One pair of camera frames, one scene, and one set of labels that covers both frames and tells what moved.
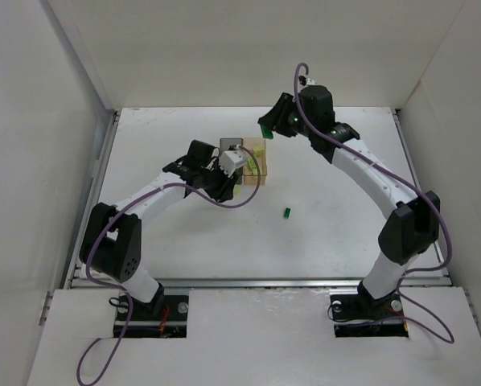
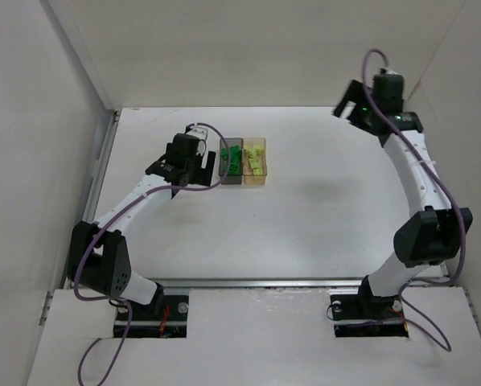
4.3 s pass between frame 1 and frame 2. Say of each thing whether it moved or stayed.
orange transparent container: stayed
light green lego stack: stayed
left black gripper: moved
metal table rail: stayed
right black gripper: moved
